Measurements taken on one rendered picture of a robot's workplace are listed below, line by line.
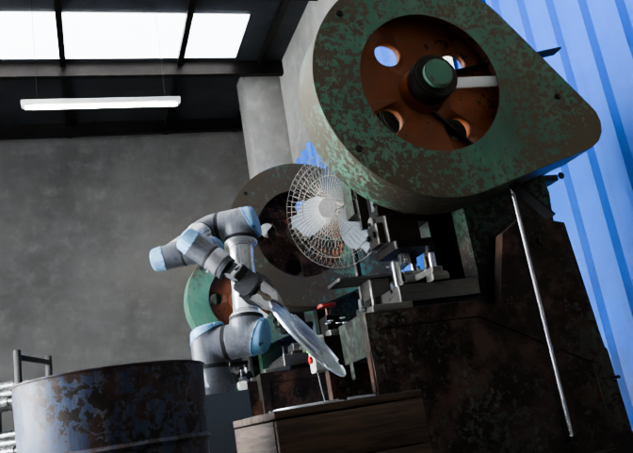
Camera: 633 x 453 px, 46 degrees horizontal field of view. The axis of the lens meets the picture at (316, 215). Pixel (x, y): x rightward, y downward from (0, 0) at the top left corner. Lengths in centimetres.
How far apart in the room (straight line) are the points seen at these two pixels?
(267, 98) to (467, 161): 621
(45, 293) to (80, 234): 81
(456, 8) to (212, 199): 728
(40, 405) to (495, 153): 160
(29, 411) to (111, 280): 770
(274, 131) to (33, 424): 696
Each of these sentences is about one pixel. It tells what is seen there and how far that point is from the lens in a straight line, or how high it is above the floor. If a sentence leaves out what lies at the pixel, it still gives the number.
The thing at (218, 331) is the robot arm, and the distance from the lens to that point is 249.
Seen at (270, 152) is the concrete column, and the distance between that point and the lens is 826.
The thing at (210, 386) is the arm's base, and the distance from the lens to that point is 245.
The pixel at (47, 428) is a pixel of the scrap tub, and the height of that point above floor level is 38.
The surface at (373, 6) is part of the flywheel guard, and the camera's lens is 260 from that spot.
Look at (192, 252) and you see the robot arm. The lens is 216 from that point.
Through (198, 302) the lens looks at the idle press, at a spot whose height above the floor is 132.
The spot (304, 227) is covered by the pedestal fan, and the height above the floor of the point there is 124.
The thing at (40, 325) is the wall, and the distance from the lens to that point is 924.
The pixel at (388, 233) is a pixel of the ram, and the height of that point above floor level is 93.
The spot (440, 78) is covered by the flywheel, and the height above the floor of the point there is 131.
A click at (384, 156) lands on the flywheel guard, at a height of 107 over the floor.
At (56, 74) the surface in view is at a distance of 820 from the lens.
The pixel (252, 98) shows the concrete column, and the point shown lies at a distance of 849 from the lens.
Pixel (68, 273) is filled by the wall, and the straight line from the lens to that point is 935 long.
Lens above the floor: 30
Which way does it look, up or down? 16 degrees up
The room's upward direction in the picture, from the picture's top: 9 degrees counter-clockwise
